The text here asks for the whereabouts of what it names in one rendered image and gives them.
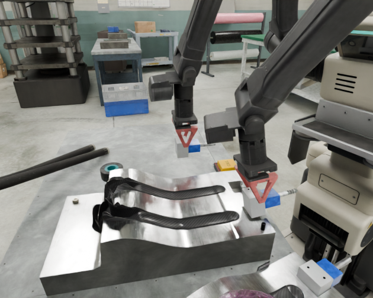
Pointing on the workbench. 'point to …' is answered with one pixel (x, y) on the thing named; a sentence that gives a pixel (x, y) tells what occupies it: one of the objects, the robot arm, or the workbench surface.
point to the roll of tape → (109, 169)
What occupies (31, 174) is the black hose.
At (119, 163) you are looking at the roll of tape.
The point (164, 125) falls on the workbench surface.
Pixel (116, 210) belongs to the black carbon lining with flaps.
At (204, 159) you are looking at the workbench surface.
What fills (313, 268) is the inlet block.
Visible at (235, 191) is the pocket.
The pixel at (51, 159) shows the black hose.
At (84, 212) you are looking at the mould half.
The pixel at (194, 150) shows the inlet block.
